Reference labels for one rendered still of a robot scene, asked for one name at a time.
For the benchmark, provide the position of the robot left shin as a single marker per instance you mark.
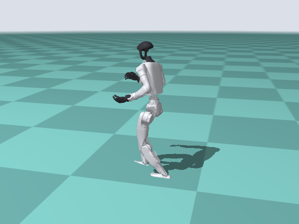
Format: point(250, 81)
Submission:
point(153, 159)

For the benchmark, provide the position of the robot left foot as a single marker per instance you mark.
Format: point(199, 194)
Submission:
point(159, 175)

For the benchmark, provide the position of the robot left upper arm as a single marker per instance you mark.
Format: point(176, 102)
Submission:
point(141, 71)

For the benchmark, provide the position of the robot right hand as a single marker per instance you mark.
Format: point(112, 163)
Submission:
point(132, 75)

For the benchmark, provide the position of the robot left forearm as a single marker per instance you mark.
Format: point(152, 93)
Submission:
point(138, 94)

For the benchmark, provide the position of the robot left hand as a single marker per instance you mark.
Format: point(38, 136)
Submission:
point(122, 99)

